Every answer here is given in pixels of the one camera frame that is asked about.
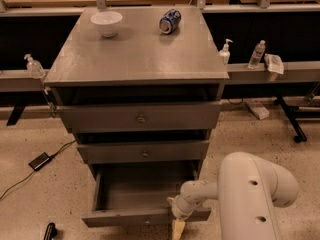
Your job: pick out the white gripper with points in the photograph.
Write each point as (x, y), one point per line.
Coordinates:
(180, 211)

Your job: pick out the grey bottom drawer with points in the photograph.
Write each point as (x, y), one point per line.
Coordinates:
(137, 193)

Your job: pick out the grey drawer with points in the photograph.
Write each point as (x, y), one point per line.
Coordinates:
(143, 151)
(140, 117)
(137, 193)

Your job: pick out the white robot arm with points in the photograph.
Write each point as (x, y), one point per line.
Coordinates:
(248, 189)

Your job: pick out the grey middle drawer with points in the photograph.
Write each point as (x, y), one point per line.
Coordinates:
(143, 151)

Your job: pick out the grey top drawer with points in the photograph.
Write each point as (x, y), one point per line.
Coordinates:
(140, 117)

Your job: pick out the grey drawer cabinet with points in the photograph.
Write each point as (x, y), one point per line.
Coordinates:
(140, 65)

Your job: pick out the black object on floor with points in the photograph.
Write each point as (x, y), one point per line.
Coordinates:
(51, 232)

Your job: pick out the white power strip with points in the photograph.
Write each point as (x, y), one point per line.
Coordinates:
(258, 109)

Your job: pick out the black wheeled stand leg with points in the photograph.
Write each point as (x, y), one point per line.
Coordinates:
(293, 113)

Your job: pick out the black power adapter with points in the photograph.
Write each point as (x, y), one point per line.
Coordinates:
(41, 160)

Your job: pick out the right white pump bottle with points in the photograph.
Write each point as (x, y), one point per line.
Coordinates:
(224, 52)

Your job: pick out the crumpled white plastic bag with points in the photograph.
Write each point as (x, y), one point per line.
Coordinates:
(274, 63)

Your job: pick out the clear plastic water bottle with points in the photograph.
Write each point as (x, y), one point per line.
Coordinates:
(257, 54)

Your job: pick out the blue soda can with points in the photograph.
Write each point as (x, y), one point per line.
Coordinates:
(170, 21)

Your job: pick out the left clear pump bottle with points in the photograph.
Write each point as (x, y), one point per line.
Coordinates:
(34, 67)

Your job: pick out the white ceramic bowl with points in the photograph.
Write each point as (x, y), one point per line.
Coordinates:
(107, 23)

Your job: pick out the grey metal rail shelf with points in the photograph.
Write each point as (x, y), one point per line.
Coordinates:
(305, 71)

